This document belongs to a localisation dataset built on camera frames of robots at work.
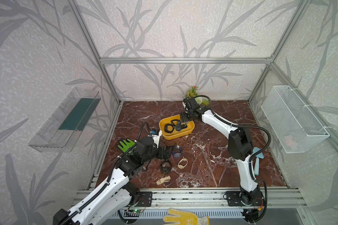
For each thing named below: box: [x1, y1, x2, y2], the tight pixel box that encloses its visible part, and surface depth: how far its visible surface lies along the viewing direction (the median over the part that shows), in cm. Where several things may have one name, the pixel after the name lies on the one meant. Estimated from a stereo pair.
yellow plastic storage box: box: [158, 114, 195, 141], surface depth 101 cm
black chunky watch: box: [161, 160, 172, 174], surface depth 87 cm
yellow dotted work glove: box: [162, 208, 210, 225], surface depth 69 cm
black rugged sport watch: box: [164, 123, 175, 134], surface depth 102 cm
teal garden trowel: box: [252, 146, 265, 176], surface depth 86 cm
